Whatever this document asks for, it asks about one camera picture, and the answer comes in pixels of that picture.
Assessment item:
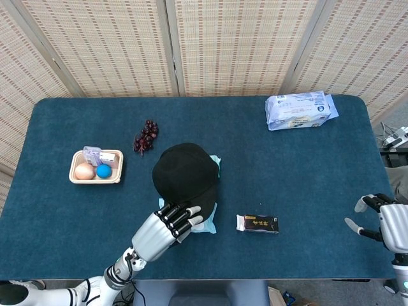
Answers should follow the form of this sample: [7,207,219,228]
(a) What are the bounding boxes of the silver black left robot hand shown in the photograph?
[131,203,205,262]

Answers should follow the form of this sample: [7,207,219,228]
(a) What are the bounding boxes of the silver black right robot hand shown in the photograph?
[344,193,408,252]

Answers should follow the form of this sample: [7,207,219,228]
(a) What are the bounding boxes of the black baseball cap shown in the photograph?
[152,142,221,221]

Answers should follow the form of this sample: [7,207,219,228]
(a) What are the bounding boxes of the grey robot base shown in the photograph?
[132,280,270,306]

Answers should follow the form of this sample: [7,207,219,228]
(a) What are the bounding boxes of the blue cartoon wet wipes pack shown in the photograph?
[158,197,218,235]

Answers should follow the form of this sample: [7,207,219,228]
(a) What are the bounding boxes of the beige plastic tray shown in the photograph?
[68,149,124,185]

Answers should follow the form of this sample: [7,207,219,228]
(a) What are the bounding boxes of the white power strip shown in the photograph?
[382,126,408,148]

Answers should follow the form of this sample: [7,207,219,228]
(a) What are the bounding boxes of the peach coloured egg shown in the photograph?
[74,163,96,180]

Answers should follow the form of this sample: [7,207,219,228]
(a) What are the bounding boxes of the green wipes pack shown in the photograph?
[208,154,222,179]

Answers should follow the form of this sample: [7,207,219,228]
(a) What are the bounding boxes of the dark purple grape bunch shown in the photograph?
[133,119,159,156]

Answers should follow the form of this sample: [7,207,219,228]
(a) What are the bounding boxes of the clear purple box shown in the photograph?
[82,145,103,166]

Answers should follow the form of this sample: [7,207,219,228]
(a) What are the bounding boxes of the black carton with open flap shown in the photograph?
[236,214,280,235]

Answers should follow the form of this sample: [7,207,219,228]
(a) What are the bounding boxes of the brown cardboard box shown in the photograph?
[267,286,316,306]

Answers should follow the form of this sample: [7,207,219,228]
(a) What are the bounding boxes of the large blue tissue pack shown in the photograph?
[265,91,340,131]

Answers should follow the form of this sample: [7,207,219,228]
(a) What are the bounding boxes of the bamboo folding screen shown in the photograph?
[0,0,408,208]

